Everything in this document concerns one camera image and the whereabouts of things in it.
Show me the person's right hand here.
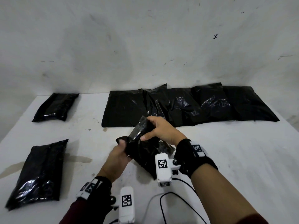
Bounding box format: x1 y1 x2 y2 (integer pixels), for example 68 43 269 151
140 116 187 146

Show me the person's left hand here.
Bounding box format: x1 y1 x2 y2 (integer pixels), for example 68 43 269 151
97 139 132 183

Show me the black plastic packet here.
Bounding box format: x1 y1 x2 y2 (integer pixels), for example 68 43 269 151
32 92 79 122
222 85 280 122
164 87 202 127
5 139 69 211
144 84 174 122
191 82 235 122
116 116 176 180
102 89 150 128

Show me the person's left forearm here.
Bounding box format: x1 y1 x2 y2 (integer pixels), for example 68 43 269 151
59 198 110 224

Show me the person's right forearm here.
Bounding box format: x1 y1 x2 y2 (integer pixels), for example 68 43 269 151
190 163 269 224

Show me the white marker block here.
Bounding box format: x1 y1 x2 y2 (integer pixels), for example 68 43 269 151
190 142 207 158
76 178 99 200

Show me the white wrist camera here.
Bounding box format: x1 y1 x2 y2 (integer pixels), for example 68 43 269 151
155 153 182 187
110 186 136 224

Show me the black wrist strap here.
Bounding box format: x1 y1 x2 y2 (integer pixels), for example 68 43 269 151
173 139 219 179
93 176 113 209

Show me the white cable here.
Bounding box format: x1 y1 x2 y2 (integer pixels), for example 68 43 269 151
142 192 164 224

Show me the black cable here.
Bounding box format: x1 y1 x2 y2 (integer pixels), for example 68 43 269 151
160 177 208 224

